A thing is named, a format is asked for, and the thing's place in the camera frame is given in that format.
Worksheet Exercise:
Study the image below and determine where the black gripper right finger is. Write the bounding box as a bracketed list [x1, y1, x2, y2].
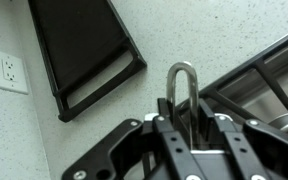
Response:
[198, 98, 288, 180]

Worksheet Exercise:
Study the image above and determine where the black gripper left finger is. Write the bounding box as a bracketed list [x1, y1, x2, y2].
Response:
[62, 98, 198, 180]

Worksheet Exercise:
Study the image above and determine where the silver pot with long handle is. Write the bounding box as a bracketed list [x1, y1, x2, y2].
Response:
[165, 61, 226, 156]

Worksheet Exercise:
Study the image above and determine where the wide black stove grate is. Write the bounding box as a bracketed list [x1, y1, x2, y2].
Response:
[177, 24, 288, 116]

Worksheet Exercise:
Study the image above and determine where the black griddle tray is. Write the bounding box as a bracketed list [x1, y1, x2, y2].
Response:
[27, 0, 148, 124]

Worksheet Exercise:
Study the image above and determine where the white wall outlet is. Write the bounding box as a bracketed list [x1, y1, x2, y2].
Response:
[0, 47, 29, 95]

